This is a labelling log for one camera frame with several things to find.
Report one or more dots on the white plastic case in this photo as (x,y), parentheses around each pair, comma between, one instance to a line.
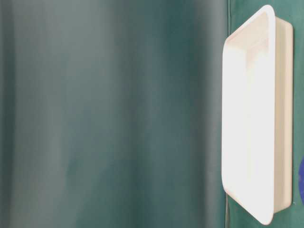
(257,115)

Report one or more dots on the blue tape roll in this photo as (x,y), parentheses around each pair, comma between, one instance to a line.
(301,172)

